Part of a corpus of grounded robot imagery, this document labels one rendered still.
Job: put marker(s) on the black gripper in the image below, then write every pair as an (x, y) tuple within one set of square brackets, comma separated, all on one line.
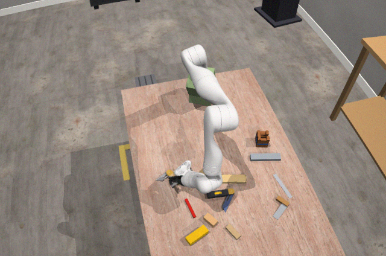
[(173, 180)]

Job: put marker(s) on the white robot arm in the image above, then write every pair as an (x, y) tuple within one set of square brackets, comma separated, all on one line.
[(220, 117)]

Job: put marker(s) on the yellow rectangular block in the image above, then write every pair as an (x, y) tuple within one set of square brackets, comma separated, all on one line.
[(196, 235)]

